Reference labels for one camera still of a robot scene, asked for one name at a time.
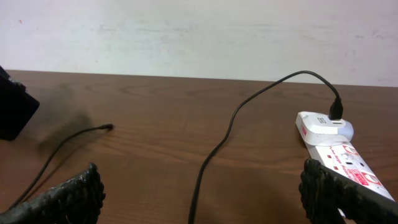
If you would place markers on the white USB charger adapter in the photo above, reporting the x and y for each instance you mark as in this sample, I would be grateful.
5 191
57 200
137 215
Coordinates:
317 129

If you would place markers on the white power strip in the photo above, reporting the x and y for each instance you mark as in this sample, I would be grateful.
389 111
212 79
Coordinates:
345 160

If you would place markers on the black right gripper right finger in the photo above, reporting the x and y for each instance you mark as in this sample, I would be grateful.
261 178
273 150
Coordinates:
329 197

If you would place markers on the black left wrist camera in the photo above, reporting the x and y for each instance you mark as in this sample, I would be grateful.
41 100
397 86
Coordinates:
17 107

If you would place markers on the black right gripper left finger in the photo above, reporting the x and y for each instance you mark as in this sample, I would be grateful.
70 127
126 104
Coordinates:
76 200

